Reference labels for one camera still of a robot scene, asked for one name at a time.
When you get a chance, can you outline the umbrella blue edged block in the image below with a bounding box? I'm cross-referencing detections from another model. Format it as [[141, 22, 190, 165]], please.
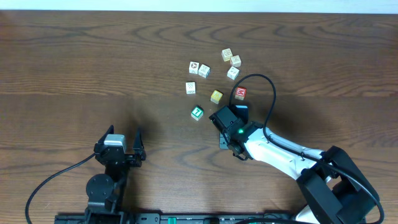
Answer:
[[198, 64, 210, 78]]

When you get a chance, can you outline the tan block yellow side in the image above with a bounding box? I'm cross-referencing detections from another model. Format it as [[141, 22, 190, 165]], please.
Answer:
[[221, 48, 233, 62]]

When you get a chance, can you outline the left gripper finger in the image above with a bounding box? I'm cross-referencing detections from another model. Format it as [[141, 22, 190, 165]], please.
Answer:
[[98, 125, 114, 144], [133, 129, 144, 153]]

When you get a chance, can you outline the red letter M block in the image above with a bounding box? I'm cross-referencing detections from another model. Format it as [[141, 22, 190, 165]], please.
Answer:
[[234, 86, 247, 100]]

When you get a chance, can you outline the yellow top wooden block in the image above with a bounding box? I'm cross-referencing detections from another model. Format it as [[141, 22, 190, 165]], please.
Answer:
[[210, 90, 223, 104]]

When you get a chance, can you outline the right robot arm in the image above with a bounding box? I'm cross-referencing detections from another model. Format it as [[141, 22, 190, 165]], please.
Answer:
[[213, 118, 384, 223]]

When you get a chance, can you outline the green number seven block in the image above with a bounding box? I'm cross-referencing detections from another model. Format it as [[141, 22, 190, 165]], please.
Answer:
[[190, 106, 204, 121]]

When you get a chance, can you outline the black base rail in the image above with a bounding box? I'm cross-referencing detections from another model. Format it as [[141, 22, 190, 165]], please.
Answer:
[[54, 212, 290, 224]]

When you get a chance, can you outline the tan block red side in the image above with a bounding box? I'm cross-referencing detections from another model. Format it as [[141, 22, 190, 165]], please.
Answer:
[[230, 55, 242, 67]]

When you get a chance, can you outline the ball picture white block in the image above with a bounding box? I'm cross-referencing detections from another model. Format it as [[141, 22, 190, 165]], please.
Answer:
[[188, 62, 200, 74]]

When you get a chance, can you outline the white block lower left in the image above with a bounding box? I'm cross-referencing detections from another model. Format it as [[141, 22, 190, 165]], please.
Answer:
[[185, 82, 196, 95]]

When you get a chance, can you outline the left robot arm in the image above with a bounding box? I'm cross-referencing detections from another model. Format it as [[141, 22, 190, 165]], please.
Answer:
[[84, 126, 146, 223]]

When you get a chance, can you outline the white block centre right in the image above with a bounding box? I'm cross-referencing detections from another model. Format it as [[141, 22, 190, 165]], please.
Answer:
[[227, 67, 240, 80]]

